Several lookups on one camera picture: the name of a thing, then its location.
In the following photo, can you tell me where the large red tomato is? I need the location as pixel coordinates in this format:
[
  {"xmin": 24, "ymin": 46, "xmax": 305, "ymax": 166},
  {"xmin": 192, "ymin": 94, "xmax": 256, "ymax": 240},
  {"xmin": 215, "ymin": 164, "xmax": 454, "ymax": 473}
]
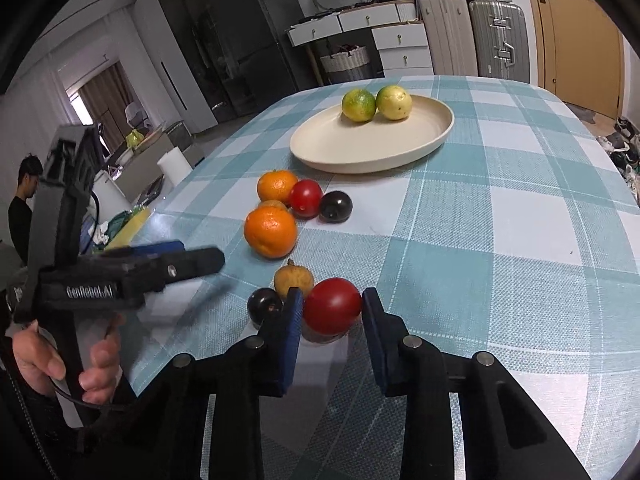
[{"xmin": 302, "ymin": 277, "xmax": 363, "ymax": 336}]

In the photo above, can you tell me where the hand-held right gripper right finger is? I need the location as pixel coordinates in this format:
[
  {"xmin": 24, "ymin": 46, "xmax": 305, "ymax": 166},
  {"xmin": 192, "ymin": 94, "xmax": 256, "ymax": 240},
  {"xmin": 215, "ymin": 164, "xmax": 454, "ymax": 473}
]
[{"xmin": 361, "ymin": 287, "xmax": 593, "ymax": 480}]

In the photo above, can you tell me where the pile of loose shoes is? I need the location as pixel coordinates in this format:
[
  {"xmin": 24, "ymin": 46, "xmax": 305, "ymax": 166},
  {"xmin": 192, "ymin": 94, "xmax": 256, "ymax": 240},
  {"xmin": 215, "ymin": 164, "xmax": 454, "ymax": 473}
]
[{"xmin": 597, "ymin": 115, "xmax": 640, "ymax": 186}]

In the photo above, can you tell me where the orange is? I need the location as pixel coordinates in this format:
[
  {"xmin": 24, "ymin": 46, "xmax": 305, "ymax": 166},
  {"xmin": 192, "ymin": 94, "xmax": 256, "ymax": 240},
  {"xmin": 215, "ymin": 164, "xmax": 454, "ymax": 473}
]
[
  {"xmin": 257, "ymin": 170, "xmax": 299, "ymax": 206},
  {"xmin": 244, "ymin": 206, "xmax": 298, "ymax": 260}
]

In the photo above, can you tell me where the dark grey refrigerator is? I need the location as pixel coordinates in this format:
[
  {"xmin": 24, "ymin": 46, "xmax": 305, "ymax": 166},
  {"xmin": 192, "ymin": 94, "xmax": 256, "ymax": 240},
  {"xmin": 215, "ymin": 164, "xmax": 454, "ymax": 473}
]
[{"xmin": 205, "ymin": 0, "xmax": 316, "ymax": 116}]

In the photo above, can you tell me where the white container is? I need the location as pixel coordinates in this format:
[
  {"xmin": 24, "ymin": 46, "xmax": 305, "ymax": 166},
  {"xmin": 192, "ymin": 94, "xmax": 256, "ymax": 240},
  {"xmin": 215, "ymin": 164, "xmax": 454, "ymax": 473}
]
[{"xmin": 94, "ymin": 172, "xmax": 133, "ymax": 221}]

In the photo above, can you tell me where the silver suitcase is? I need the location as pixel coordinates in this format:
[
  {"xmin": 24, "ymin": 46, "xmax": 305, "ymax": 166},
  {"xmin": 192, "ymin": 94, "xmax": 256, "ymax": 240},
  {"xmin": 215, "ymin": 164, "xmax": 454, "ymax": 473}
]
[{"xmin": 468, "ymin": 0, "xmax": 531, "ymax": 81}]

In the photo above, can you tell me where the white drawer dresser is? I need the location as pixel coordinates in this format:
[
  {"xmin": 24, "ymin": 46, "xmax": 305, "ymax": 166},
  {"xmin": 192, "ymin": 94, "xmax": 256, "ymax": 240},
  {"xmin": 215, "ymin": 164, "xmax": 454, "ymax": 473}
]
[{"xmin": 287, "ymin": 0, "xmax": 435, "ymax": 86}]

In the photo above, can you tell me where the yellow-green citrus fruit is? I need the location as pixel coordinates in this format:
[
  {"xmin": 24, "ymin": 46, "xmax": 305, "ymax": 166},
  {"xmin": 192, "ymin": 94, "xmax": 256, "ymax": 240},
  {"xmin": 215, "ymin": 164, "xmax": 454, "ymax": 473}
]
[{"xmin": 376, "ymin": 85, "xmax": 413, "ymax": 121}]

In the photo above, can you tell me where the yellow packet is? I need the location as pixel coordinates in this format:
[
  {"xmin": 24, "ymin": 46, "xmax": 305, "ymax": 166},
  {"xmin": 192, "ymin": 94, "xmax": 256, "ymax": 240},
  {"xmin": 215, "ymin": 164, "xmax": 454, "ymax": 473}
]
[{"xmin": 105, "ymin": 208, "xmax": 152, "ymax": 251}]

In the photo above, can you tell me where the green citrus fruit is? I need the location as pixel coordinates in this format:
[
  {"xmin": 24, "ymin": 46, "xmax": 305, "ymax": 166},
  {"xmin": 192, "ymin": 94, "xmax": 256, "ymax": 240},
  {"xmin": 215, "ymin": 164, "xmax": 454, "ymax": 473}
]
[{"xmin": 341, "ymin": 88, "xmax": 377, "ymax": 123}]

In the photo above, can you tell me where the wooden door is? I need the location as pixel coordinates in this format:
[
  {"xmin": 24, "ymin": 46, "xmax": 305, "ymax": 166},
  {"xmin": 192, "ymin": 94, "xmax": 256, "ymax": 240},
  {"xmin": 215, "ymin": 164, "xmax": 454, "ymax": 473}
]
[{"xmin": 520, "ymin": 0, "xmax": 626, "ymax": 121}]

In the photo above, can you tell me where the small red tomato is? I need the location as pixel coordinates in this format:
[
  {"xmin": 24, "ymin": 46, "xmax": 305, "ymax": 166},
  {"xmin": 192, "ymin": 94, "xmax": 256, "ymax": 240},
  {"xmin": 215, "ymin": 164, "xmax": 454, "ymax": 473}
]
[{"xmin": 288, "ymin": 179, "xmax": 324, "ymax": 219}]

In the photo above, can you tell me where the woven laundry basket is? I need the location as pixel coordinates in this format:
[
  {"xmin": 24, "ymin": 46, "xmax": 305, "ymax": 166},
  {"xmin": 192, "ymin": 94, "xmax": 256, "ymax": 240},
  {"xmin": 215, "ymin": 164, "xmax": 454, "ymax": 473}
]
[{"xmin": 320, "ymin": 45, "xmax": 372, "ymax": 85}]

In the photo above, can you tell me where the brown curtain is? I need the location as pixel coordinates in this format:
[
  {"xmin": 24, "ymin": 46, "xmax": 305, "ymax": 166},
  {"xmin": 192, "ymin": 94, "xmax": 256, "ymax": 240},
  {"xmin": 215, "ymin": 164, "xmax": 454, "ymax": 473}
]
[{"xmin": 80, "ymin": 62, "xmax": 138, "ymax": 146}]

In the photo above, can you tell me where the teal checkered tablecloth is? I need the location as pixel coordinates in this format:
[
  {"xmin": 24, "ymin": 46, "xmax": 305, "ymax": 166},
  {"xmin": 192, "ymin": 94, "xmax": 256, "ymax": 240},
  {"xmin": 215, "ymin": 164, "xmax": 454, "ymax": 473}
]
[{"xmin": 120, "ymin": 75, "xmax": 640, "ymax": 480}]

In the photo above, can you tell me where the beige suitcase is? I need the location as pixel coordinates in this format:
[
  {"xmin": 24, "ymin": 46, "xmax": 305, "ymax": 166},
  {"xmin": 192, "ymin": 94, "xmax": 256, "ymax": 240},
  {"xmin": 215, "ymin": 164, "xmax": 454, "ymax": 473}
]
[{"xmin": 417, "ymin": 0, "xmax": 479, "ymax": 78}]

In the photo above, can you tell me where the paper towel roll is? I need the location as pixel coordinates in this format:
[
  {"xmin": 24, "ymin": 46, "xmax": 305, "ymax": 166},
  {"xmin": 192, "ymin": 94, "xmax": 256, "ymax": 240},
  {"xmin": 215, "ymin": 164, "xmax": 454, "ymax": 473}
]
[{"xmin": 157, "ymin": 147, "xmax": 193, "ymax": 188}]

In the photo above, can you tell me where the dark plum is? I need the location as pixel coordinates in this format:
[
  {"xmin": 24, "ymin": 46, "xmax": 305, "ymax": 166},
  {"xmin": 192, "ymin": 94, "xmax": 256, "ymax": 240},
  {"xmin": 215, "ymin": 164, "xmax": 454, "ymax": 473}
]
[
  {"xmin": 247, "ymin": 287, "xmax": 285, "ymax": 326},
  {"xmin": 319, "ymin": 190, "xmax": 354, "ymax": 223}
]

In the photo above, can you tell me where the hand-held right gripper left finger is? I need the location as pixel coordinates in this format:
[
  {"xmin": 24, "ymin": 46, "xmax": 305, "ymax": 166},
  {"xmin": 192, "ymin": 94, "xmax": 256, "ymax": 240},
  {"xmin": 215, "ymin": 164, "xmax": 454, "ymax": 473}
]
[{"xmin": 135, "ymin": 287, "xmax": 306, "ymax": 480}]

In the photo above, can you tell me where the person's left hand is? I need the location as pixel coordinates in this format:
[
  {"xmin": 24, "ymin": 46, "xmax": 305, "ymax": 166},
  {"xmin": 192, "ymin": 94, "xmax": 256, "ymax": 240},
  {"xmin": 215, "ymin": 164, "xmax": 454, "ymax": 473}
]
[{"xmin": 12, "ymin": 314, "xmax": 125, "ymax": 406}]

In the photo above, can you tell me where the cream oval plate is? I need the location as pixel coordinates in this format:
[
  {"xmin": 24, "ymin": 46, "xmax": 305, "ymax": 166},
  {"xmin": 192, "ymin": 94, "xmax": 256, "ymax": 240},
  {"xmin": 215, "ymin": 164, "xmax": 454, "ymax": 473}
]
[{"xmin": 289, "ymin": 94, "xmax": 455, "ymax": 175}]

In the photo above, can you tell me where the brown pear-shaped fruit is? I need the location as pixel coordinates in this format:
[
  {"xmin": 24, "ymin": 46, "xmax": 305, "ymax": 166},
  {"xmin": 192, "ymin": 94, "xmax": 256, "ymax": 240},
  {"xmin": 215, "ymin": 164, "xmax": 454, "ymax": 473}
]
[{"xmin": 273, "ymin": 259, "xmax": 315, "ymax": 300}]

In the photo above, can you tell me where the white wardrobe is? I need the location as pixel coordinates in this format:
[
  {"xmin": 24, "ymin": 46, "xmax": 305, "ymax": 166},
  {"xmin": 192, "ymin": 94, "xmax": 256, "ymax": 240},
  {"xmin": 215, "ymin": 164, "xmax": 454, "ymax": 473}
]
[{"xmin": 134, "ymin": 0, "xmax": 219, "ymax": 133}]

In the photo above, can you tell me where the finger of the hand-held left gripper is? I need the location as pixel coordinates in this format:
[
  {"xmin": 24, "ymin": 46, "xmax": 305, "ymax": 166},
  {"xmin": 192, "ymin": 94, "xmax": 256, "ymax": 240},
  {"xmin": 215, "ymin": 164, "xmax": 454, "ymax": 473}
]
[
  {"xmin": 105, "ymin": 240, "xmax": 187, "ymax": 262},
  {"xmin": 120, "ymin": 246, "xmax": 226, "ymax": 292}
]

